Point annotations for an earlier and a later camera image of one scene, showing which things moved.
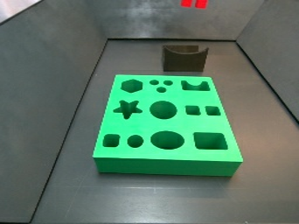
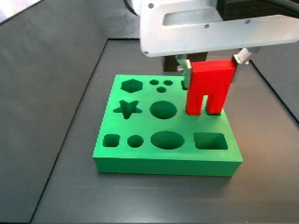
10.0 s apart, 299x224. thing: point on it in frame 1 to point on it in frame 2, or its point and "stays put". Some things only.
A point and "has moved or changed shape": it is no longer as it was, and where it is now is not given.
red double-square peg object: [200, 3] has moved or changed shape
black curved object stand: [183, 59] stays put
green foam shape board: [163, 127] stays put
